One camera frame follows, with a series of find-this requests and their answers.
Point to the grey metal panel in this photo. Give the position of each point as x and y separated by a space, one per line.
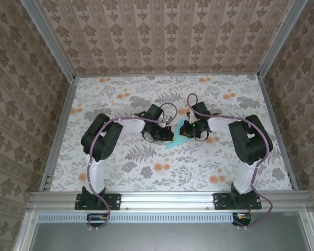
159 238

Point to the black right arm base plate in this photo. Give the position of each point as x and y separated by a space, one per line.
221 201

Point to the aluminium corner post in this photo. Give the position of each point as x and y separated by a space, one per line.
280 36
48 36

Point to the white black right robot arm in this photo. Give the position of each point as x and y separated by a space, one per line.
251 141

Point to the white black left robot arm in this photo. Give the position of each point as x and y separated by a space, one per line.
102 136

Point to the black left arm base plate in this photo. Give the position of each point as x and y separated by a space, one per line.
112 201

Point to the aluminium table side rail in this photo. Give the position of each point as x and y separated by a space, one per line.
277 130
61 130

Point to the light blue cloth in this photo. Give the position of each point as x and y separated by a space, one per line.
176 142

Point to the floral printed table cover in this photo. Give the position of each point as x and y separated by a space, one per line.
172 170

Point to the long aluminium base rail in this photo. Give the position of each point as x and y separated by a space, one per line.
167 200

